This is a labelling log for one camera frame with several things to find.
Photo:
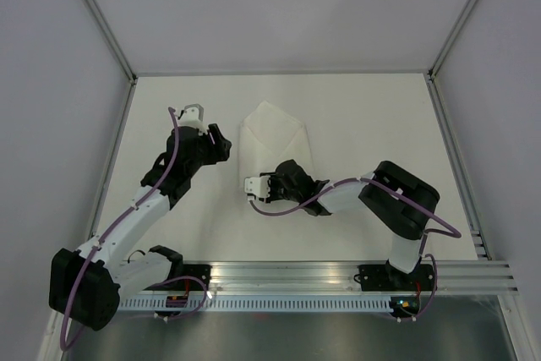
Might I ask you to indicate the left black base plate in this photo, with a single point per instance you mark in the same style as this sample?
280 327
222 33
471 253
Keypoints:
199 271

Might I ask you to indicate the aluminium mounting rail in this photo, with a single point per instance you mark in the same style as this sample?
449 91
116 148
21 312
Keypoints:
455 277

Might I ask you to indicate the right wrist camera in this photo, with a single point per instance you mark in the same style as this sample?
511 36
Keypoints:
258 188

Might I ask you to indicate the white slotted cable duct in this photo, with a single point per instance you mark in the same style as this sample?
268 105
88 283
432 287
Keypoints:
259 303

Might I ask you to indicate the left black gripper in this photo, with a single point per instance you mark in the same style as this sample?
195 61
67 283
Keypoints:
221 150

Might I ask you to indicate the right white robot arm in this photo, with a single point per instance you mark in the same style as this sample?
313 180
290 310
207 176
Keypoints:
396 197

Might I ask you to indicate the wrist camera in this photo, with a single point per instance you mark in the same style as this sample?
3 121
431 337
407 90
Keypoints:
192 116
258 188

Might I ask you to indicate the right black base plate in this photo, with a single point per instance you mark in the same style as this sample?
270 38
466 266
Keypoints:
387 279

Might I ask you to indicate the right aluminium frame post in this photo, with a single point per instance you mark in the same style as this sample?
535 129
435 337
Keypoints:
463 17

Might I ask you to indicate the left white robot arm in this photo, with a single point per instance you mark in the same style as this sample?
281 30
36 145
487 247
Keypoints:
89 283

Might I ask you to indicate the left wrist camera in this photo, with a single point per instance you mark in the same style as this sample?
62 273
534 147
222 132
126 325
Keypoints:
192 116

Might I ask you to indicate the aluminium frame post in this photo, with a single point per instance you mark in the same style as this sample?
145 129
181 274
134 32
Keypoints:
463 17
110 39

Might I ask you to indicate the left aluminium frame post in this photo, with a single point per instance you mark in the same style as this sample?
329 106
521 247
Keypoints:
110 39

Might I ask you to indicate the white cloth napkin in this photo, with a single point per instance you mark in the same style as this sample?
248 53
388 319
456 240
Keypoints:
269 136

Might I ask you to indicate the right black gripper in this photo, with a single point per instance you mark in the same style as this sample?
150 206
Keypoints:
272 195

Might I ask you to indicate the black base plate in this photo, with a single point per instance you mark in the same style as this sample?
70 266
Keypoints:
387 279
199 271

